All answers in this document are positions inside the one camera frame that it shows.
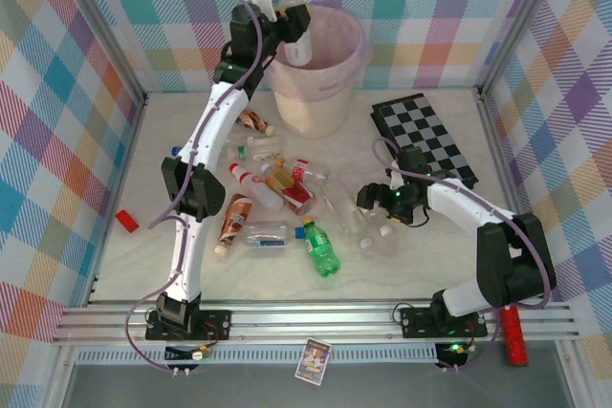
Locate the clear bottle with white label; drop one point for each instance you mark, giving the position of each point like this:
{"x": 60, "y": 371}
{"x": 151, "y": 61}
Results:
{"x": 299, "y": 50}

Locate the clear bottle with white cap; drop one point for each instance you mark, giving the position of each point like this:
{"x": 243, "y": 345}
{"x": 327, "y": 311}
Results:
{"x": 357, "y": 224}
{"x": 380, "y": 222}
{"x": 265, "y": 145}

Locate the clear cola bottle red label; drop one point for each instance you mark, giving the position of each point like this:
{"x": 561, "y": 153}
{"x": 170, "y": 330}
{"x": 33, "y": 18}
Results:
{"x": 313, "y": 171}

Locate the green soda bottle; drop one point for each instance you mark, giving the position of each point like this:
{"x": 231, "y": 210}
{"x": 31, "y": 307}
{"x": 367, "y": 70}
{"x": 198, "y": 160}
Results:
{"x": 321, "y": 250}

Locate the clear bottle large red label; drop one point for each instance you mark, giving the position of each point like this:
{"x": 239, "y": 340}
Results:
{"x": 300, "y": 198}

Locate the small brown label bottle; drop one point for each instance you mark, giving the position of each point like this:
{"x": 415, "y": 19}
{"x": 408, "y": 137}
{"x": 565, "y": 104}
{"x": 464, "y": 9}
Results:
{"x": 255, "y": 121}

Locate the amber tea bottle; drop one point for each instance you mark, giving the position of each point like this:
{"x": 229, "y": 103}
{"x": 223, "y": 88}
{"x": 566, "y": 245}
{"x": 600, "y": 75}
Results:
{"x": 279, "y": 179}

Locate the clear bottle with green cap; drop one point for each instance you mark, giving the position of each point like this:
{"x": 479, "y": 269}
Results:
{"x": 241, "y": 152}

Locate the clear bottle with blue label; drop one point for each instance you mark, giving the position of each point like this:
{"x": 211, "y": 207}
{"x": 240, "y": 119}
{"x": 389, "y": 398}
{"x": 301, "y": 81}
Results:
{"x": 265, "y": 236}

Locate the clear bottle with blue cap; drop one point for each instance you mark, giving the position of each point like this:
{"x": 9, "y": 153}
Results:
{"x": 176, "y": 150}

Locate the tall brown coffee bottle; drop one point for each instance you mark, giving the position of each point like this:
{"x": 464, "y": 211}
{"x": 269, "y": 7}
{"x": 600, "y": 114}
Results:
{"x": 234, "y": 224}

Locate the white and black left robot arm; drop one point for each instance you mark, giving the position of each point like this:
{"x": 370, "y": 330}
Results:
{"x": 210, "y": 121}

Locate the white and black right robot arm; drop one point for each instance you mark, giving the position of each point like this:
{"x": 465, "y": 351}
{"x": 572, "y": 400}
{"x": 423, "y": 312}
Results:
{"x": 459, "y": 200}

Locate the purple bin liner bag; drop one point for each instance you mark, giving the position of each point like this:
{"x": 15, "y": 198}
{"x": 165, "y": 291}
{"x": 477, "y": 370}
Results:
{"x": 334, "y": 78}

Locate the white plastic bin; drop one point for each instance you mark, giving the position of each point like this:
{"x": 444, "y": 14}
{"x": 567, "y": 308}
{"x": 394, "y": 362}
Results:
{"x": 311, "y": 116}

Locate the black and grey chessboard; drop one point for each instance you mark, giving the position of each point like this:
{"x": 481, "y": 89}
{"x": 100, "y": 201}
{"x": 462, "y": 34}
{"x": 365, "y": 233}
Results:
{"x": 425, "y": 126}

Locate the colourful game card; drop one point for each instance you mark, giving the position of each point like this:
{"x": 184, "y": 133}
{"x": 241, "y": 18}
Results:
{"x": 313, "y": 361}

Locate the red glitter block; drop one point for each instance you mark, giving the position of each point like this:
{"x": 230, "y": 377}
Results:
{"x": 515, "y": 336}

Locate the small red block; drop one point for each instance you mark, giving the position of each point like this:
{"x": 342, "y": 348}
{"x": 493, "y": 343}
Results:
{"x": 127, "y": 221}

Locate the aluminium frame side bar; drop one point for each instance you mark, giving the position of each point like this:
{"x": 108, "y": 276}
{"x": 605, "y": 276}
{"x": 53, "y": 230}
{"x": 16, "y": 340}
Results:
{"x": 496, "y": 140}
{"x": 128, "y": 150}

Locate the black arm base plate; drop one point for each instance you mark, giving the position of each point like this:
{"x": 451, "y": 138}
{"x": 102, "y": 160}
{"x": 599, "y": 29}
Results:
{"x": 416, "y": 322}
{"x": 215, "y": 324}

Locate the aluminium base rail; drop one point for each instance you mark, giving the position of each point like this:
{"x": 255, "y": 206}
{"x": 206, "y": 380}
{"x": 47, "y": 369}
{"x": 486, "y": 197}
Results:
{"x": 311, "y": 322}

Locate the aluminium frame post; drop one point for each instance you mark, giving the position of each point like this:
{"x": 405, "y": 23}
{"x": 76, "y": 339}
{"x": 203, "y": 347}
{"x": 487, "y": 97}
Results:
{"x": 106, "y": 21}
{"x": 520, "y": 21}

